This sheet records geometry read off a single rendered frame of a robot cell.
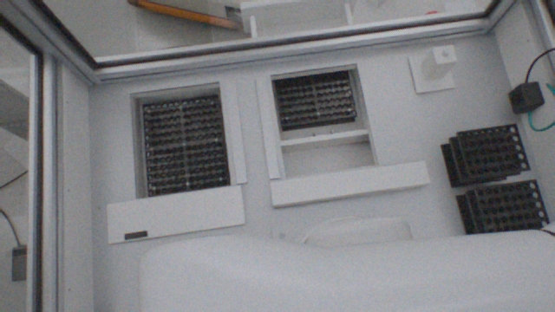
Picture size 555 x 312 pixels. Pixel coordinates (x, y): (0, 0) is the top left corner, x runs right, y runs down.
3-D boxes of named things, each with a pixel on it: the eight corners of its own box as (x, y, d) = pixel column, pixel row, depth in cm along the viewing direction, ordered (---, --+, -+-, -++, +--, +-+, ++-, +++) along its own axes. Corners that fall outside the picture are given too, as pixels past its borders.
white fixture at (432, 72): (407, 58, 93) (421, 33, 83) (444, 53, 93) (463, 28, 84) (415, 94, 91) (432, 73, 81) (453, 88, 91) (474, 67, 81)
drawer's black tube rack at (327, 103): (269, 55, 106) (269, 41, 99) (336, 45, 106) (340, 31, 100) (282, 134, 100) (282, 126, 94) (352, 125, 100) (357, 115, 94)
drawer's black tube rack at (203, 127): (150, 114, 101) (142, 104, 95) (221, 105, 102) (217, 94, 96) (156, 202, 96) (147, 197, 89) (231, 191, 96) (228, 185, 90)
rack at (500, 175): (440, 145, 88) (457, 132, 79) (492, 137, 88) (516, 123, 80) (451, 187, 85) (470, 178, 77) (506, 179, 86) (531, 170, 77)
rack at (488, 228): (454, 196, 85) (474, 187, 76) (510, 188, 85) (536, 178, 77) (466, 241, 82) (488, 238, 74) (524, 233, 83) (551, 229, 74)
